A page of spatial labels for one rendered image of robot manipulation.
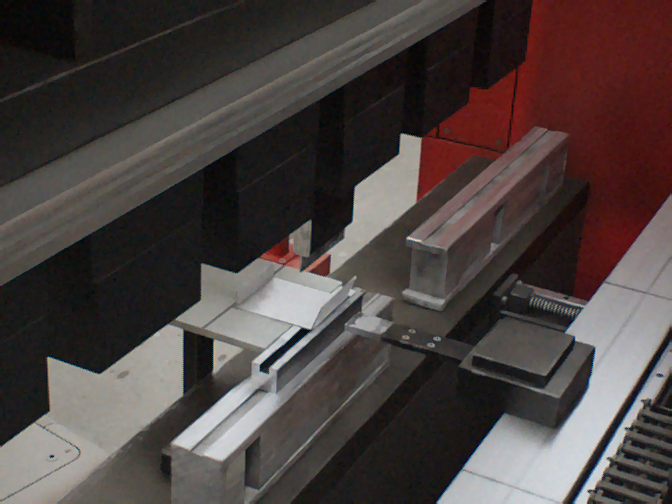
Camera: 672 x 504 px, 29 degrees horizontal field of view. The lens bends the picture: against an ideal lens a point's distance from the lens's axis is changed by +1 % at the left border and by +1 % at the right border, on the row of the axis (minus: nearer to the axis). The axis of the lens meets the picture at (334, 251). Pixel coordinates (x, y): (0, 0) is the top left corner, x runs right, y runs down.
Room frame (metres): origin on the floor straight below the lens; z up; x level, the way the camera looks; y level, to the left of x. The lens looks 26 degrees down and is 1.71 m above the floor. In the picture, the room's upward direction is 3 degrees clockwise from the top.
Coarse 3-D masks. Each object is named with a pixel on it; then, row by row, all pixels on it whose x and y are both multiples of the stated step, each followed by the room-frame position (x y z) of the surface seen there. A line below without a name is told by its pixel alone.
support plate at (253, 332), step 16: (208, 272) 1.35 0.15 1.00; (224, 272) 1.36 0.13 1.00; (240, 272) 1.36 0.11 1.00; (256, 272) 1.36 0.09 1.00; (288, 272) 1.37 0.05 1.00; (304, 272) 1.37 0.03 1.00; (208, 288) 1.32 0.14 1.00; (224, 288) 1.32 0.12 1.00; (320, 288) 1.33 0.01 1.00; (336, 288) 1.34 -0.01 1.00; (208, 304) 1.28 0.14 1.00; (224, 304) 1.28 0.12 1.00; (176, 320) 1.24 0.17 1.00; (192, 320) 1.24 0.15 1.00; (208, 320) 1.24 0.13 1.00; (224, 320) 1.24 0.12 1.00; (240, 320) 1.24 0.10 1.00; (256, 320) 1.25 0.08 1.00; (272, 320) 1.25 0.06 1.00; (208, 336) 1.22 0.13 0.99; (224, 336) 1.21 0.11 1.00; (240, 336) 1.21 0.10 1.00; (256, 336) 1.21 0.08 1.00; (272, 336) 1.21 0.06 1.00; (256, 352) 1.19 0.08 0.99
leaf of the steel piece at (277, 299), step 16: (272, 272) 1.34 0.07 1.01; (240, 288) 1.28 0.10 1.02; (256, 288) 1.31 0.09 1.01; (272, 288) 1.32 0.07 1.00; (288, 288) 1.32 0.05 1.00; (304, 288) 1.32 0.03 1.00; (240, 304) 1.28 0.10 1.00; (256, 304) 1.28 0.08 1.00; (272, 304) 1.28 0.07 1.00; (288, 304) 1.28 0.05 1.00; (304, 304) 1.29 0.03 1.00; (320, 304) 1.29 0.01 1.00; (288, 320) 1.25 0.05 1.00; (304, 320) 1.25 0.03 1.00
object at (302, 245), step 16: (320, 192) 1.23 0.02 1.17; (352, 192) 1.30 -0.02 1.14; (320, 208) 1.23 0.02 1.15; (336, 208) 1.26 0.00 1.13; (352, 208) 1.30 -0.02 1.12; (304, 224) 1.22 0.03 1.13; (320, 224) 1.23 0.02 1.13; (336, 224) 1.27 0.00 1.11; (304, 240) 1.22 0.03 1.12; (320, 240) 1.23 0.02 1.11; (336, 240) 1.29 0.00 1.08; (304, 256) 1.22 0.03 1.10; (320, 256) 1.25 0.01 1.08
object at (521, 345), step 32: (352, 320) 1.25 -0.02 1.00; (384, 320) 1.25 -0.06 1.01; (512, 320) 1.22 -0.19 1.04; (448, 352) 1.19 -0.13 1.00; (480, 352) 1.15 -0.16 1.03; (512, 352) 1.15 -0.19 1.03; (544, 352) 1.15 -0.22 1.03; (576, 352) 1.18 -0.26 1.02; (480, 384) 1.12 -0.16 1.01; (512, 384) 1.11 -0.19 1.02; (544, 384) 1.11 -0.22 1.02; (576, 384) 1.14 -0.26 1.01; (544, 416) 1.09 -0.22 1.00
